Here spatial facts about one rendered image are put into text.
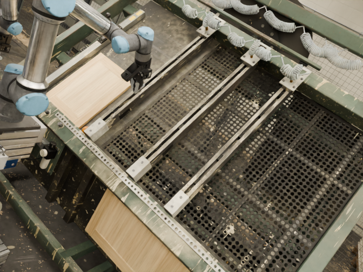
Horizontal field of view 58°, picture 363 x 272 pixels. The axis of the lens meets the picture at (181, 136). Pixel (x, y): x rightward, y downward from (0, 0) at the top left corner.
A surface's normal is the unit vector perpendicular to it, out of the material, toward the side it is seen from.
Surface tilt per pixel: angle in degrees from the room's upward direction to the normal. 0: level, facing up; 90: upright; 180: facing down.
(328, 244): 50
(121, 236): 90
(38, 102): 98
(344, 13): 90
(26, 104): 97
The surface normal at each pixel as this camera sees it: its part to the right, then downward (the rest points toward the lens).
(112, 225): -0.50, 0.05
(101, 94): -0.07, -0.48
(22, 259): 0.49, -0.81
